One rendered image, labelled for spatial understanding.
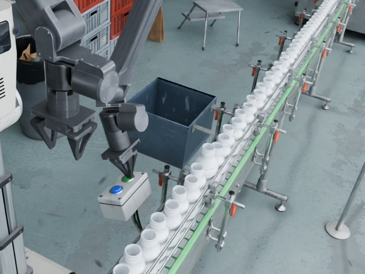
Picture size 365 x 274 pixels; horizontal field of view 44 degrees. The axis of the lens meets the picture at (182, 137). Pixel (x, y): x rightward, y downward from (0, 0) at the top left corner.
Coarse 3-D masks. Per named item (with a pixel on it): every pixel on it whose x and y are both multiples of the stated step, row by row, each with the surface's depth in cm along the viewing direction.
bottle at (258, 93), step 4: (256, 92) 167; (260, 92) 167; (256, 96) 165; (260, 96) 164; (256, 100) 165; (260, 100) 166; (256, 104) 165; (260, 104) 166; (260, 108) 166; (256, 112) 167; (256, 120) 169
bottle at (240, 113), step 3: (237, 111) 154; (240, 111) 154; (243, 111) 153; (234, 114) 153; (237, 114) 151; (240, 114) 151; (243, 114) 151; (240, 117) 151; (243, 117) 152; (243, 120) 153; (243, 123) 153; (246, 123) 154; (243, 126) 153; (243, 129) 154; (243, 132) 154; (240, 147) 158
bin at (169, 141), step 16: (160, 80) 212; (144, 96) 205; (160, 96) 217; (176, 96) 213; (192, 96) 208; (208, 96) 205; (160, 112) 221; (176, 112) 217; (192, 112) 213; (208, 112) 198; (160, 128) 186; (176, 128) 182; (192, 128) 184; (208, 128) 208; (144, 144) 194; (160, 144) 190; (176, 144) 186; (192, 144) 193; (160, 160) 195; (176, 160) 191
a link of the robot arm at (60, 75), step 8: (48, 64) 74; (56, 64) 74; (64, 64) 74; (72, 64) 74; (48, 72) 75; (56, 72) 74; (64, 72) 75; (72, 72) 74; (48, 80) 76; (56, 80) 75; (64, 80) 75; (56, 88) 76; (64, 88) 76
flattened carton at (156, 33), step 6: (156, 18) 461; (162, 18) 461; (156, 24) 466; (162, 24) 467; (150, 30) 474; (156, 30) 470; (162, 30) 473; (150, 36) 478; (156, 36) 475; (162, 36) 480
